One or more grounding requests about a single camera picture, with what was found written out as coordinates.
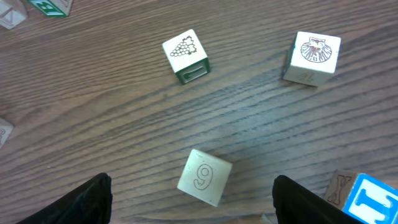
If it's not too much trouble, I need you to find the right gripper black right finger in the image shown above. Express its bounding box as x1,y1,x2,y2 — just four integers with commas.
272,175,361,224

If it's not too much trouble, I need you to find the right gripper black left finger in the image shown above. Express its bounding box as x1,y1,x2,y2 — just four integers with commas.
17,173,113,224

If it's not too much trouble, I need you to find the blue letter wooden block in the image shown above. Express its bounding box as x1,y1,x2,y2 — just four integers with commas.
323,170,397,224

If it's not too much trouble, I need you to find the plain wooden block number 9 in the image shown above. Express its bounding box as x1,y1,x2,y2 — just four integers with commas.
177,149,233,207

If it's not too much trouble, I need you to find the green letter R block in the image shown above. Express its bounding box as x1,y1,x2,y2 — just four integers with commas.
0,119,14,148

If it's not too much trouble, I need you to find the shell picture wooden block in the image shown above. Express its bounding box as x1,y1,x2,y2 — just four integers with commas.
282,31,341,86

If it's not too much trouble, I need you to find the grapes picture green G block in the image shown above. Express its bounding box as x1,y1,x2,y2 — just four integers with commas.
162,29,211,85

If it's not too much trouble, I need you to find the red picture green block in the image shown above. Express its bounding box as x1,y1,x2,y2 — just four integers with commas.
27,0,73,17

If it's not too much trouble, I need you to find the yellow block left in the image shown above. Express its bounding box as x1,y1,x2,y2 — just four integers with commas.
1,0,28,30

